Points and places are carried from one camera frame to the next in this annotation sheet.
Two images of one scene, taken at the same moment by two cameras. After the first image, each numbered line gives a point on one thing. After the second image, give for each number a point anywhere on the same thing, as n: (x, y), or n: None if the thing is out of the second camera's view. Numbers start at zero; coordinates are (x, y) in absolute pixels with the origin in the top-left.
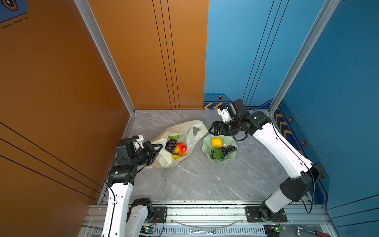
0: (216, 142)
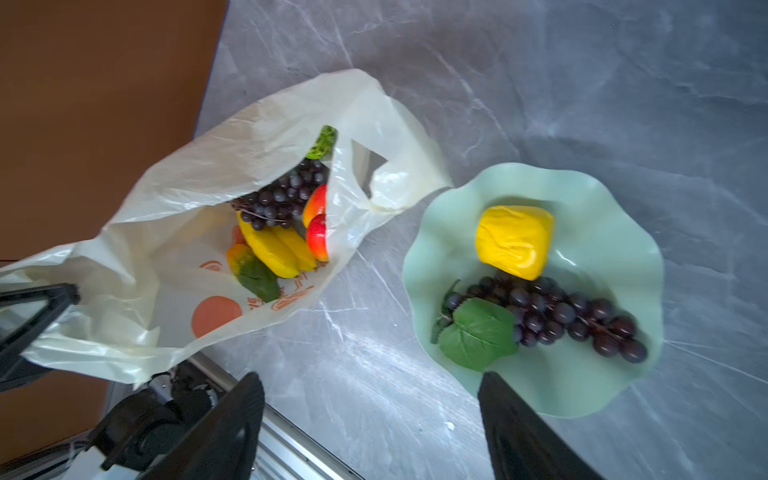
0: (515, 239)
